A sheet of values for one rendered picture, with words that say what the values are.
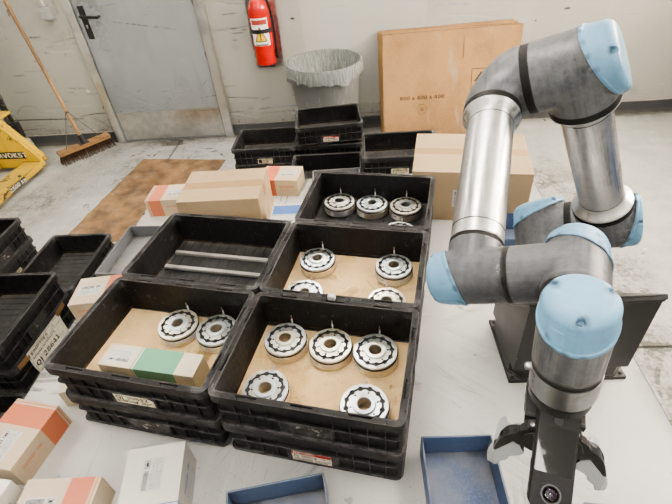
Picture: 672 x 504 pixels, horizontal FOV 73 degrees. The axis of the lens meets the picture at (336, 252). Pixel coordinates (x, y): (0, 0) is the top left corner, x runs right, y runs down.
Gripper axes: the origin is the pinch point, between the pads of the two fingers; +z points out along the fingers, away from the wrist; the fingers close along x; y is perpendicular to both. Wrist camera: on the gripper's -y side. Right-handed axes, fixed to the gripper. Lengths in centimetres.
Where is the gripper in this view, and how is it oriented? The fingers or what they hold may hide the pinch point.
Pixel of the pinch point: (542, 478)
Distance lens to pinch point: 78.9
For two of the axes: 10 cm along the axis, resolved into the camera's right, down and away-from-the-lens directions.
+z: 1.8, 7.6, 6.3
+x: -9.2, -1.0, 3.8
